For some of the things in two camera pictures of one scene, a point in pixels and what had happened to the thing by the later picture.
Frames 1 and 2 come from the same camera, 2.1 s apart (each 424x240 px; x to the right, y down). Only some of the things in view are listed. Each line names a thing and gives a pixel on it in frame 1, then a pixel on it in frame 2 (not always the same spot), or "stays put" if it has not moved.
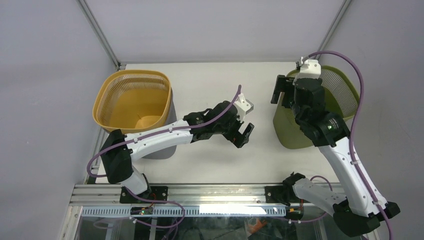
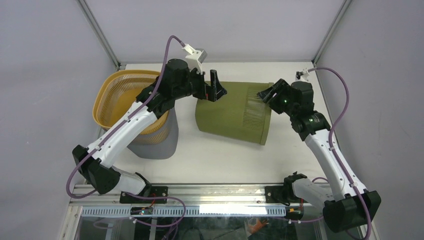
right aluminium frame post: (341, 11) stays put
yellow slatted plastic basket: (133, 101) stays put
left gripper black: (237, 139) → (211, 93)
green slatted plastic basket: (342, 98) → (240, 114)
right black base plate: (274, 193) stays put
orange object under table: (253, 228) stays put
